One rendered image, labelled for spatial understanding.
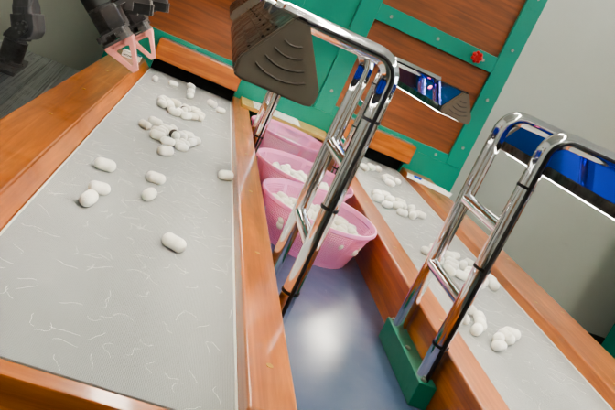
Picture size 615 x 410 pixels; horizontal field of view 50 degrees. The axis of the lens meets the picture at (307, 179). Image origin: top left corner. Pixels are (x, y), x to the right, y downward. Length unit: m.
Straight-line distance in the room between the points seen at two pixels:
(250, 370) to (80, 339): 0.17
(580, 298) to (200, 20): 2.88
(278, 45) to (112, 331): 0.35
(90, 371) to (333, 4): 1.89
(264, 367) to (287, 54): 0.33
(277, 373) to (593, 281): 3.67
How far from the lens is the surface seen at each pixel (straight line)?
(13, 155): 1.05
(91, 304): 0.78
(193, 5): 2.37
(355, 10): 2.41
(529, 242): 3.97
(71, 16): 3.18
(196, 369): 0.73
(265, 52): 0.61
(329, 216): 0.88
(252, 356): 0.75
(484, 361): 1.15
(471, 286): 0.98
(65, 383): 0.65
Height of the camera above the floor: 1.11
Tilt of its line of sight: 12 degrees down
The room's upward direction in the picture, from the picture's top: 25 degrees clockwise
